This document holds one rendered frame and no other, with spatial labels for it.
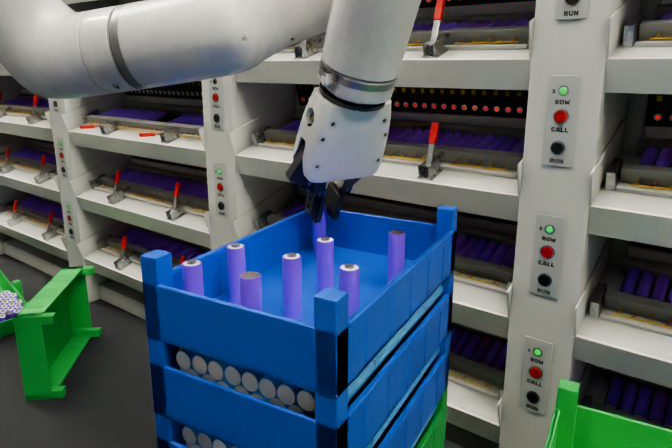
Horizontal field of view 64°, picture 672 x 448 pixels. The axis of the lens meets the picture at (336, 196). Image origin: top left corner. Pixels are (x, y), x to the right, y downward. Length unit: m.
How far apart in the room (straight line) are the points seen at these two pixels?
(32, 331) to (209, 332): 0.91
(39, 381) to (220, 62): 1.00
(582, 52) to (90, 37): 0.59
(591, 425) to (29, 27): 0.72
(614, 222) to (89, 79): 0.67
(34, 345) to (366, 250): 0.87
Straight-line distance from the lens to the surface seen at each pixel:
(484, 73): 0.84
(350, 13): 0.53
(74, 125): 1.75
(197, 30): 0.57
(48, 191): 1.93
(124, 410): 1.33
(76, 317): 1.66
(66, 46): 0.64
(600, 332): 0.88
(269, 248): 0.66
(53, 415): 1.37
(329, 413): 0.44
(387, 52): 0.54
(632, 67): 0.78
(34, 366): 1.40
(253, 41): 0.57
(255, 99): 1.20
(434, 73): 0.87
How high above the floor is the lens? 0.72
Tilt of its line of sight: 14 degrees down
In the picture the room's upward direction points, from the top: straight up
